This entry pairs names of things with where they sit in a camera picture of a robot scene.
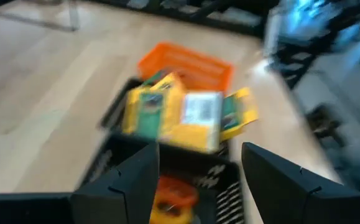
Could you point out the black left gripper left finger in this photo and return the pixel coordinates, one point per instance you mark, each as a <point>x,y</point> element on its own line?
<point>105,202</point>

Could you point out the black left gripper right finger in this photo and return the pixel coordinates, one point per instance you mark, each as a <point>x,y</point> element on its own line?
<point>291,196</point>

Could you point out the black plastic basket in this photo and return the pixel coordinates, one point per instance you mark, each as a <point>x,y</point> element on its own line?
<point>198,171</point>
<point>116,109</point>

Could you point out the orange plastic basket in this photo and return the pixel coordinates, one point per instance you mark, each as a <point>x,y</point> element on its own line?
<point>195,62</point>

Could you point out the wooden riser shelf black legs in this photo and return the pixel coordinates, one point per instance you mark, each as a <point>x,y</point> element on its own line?
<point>72,18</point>

